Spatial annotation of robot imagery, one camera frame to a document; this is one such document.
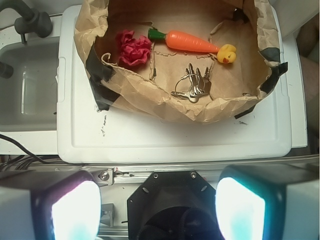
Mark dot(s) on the yellow rubber duck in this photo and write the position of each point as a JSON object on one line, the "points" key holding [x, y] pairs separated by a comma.
{"points": [[227, 54]]}

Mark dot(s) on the crumpled red paper ball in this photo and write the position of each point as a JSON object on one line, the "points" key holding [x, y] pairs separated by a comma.
{"points": [[132, 51]]}

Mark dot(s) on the orange plastic toy carrot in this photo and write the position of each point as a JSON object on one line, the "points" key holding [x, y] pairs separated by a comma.
{"points": [[182, 41]]}

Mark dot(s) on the brown paper bag tray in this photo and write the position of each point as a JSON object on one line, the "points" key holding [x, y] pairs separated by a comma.
{"points": [[236, 87]]}

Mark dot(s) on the aluminium extrusion rail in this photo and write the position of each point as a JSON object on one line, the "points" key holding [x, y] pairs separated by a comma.
{"points": [[111, 176]]}

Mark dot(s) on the grey plastic sink basin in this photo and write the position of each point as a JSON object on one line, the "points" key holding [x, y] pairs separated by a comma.
{"points": [[28, 99]]}

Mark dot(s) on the silver keys on ring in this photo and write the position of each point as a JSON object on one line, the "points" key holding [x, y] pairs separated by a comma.
{"points": [[200, 85]]}

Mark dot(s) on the white plastic cooler lid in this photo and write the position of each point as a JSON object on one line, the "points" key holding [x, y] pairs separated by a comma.
{"points": [[88, 135]]}

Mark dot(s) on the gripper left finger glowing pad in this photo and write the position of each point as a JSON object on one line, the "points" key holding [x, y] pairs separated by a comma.
{"points": [[49, 205]]}

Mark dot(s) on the black octagonal mount plate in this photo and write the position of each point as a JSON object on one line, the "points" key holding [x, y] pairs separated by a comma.
{"points": [[177, 206]]}

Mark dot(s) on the dark grey faucet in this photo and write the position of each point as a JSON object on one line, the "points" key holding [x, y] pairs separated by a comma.
{"points": [[30, 20]]}

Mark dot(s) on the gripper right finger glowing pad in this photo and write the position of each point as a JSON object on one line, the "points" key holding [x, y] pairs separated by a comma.
{"points": [[269, 202]]}

